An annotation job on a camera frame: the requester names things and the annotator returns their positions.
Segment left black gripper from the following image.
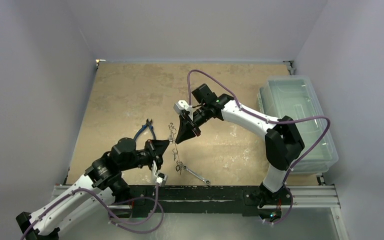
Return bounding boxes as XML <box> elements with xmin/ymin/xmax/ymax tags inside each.
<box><xmin>120</xmin><ymin>138</ymin><xmax>169</xmax><ymax>172</ymax></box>

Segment metal key organizer ring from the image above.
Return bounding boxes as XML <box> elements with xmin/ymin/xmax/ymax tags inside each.
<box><xmin>167</xmin><ymin>122</ymin><xmax>185</xmax><ymax>174</ymax></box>

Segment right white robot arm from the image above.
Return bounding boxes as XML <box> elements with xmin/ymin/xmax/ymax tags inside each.
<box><xmin>173</xmin><ymin>84</ymin><xmax>305</xmax><ymax>204</ymax></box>

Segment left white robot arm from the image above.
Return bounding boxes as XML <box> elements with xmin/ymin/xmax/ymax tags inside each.
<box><xmin>16</xmin><ymin>137</ymin><xmax>170</xmax><ymax>240</ymax></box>

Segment silver ratchet wrench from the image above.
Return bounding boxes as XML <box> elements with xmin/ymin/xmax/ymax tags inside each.
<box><xmin>182</xmin><ymin>165</ymin><xmax>211</xmax><ymax>186</ymax></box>

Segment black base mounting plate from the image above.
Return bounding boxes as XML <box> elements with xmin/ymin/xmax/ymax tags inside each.
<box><xmin>108</xmin><ymin>185</ymin><xmax>293</xmax><ymax>220</ymax></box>

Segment clear plastic storage bin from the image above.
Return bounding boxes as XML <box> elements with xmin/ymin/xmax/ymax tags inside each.
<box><xmin>257</xmin><ymin>75</ymin><xmax>339</xmax><ymax>175</ymax></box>

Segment blue handled pliers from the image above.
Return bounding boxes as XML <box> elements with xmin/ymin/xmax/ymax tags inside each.
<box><xmin>132</xmin><ymin>118</ymin><xmax>157</xmax><ymax>142</ymax></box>

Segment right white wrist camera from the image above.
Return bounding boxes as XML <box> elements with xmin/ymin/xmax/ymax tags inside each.
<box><xmin>173</xmin><ymin>100</ymin><xmax>193</xmax><ymax>115</ymax></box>

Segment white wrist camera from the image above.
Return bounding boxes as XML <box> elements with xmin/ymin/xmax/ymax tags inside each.
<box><xmin>151</xmin><ymin>161</ymin><xmax>168</xmax><ymax>187</ymax></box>
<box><xmin>173</xmin><ymin>100</ymin><xmax>193</xmax><ymax>115</ymax></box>

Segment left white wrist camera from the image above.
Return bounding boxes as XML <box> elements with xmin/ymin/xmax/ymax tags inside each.
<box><xmin>151</xmin><ymin>161</ymin><xmax>168</xmax><ymax>187</ymax></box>

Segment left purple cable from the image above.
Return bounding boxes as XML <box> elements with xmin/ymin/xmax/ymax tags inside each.
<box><xmin>19</xmin><ymin>183</ymin><xmax>165</xmax><ymax>240</ymax></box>

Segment purple cable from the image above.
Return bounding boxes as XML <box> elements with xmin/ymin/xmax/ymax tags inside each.
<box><xmin>19</xmin><ymin>183</ymin><xmax>165</xmax><ymax>240</ymax></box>
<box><xmin>187</xmin><ymin>69</ymin><xmax>332</xmax><ymax>225</ymax></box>

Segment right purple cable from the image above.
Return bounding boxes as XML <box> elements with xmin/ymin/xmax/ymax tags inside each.
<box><xmin>187</xmin><ymin>69</ymin><xmax>332</xmax><ymax>225</ymax></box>

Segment aluminium frame rail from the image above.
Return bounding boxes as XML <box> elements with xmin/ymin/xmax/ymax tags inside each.
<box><xmin>59</xmin><ymin>185</ymin><xmax>348</xmax><ymax>240</ymax></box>

